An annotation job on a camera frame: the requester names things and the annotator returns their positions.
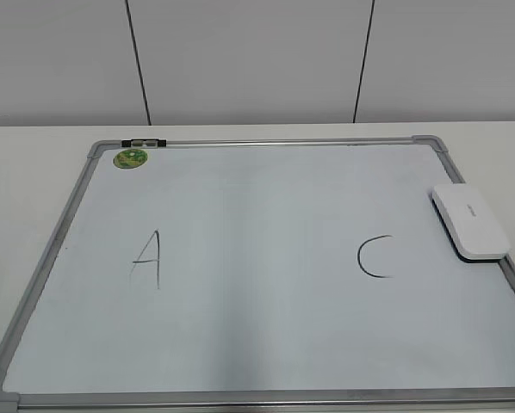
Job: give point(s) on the white board eraser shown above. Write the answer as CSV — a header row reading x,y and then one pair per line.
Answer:
x,y
474,230

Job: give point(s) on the black and silver hanger clip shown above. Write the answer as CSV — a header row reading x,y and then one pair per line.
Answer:
x,y
143,143

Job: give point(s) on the green round magnet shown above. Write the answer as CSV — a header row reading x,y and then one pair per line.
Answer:
x,y
130,159

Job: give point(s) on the white whiteboard with grey frame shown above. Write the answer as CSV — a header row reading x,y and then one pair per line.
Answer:
x,y
240,275

